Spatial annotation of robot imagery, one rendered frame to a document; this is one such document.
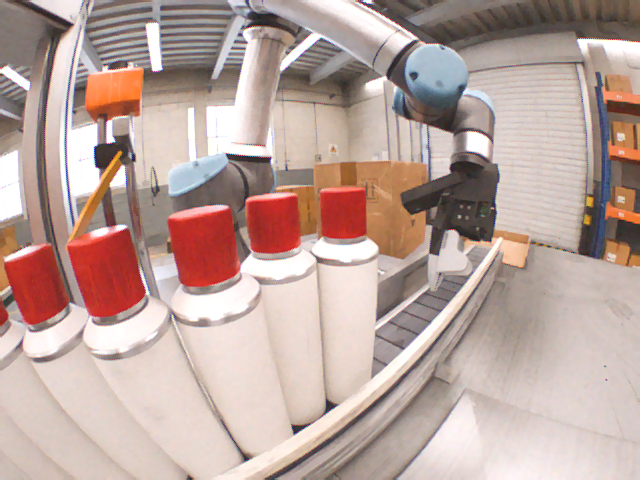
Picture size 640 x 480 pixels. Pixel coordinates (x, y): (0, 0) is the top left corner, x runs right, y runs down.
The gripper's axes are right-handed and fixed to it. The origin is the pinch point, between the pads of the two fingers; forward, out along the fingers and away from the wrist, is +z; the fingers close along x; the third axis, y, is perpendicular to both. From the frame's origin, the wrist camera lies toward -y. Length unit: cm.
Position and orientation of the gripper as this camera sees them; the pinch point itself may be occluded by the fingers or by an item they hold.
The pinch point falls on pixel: (430, 281)
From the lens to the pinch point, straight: 38.4
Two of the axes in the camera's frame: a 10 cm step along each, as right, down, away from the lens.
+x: 6.9, 2.9, 6.7
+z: -3.3, 9.4, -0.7
